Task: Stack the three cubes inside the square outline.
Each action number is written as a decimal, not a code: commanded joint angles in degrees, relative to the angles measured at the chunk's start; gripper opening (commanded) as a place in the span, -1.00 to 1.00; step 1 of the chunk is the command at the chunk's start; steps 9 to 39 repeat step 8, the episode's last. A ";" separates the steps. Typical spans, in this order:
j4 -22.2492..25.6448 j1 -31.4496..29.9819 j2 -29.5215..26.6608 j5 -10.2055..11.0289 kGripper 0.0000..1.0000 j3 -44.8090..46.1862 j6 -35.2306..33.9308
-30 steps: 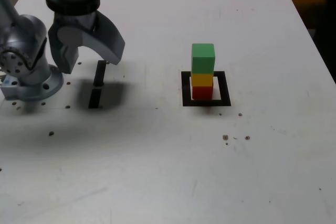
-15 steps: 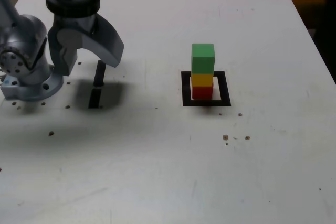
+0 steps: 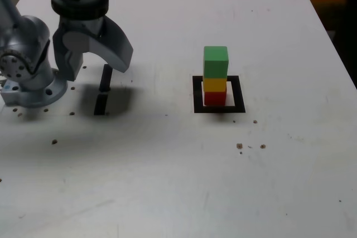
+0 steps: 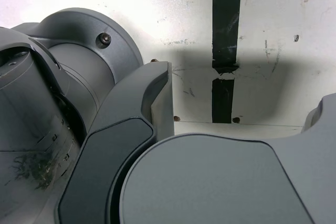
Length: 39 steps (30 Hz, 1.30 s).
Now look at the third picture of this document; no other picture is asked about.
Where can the yellow cube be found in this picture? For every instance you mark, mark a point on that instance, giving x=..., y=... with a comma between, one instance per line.
x=214, y=84

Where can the green cube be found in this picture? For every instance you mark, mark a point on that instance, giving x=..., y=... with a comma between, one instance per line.
x=215, y=66

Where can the red cube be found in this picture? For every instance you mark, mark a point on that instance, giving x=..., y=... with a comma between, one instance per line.
x=214, y=98

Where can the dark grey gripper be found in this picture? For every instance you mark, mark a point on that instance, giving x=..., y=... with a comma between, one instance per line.
x=83, y=26

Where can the black tape square outline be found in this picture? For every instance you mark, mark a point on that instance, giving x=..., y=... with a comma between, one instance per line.
x=197, y=96

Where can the black tape strip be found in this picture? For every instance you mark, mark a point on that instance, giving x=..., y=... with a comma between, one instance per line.
x=101, y=104

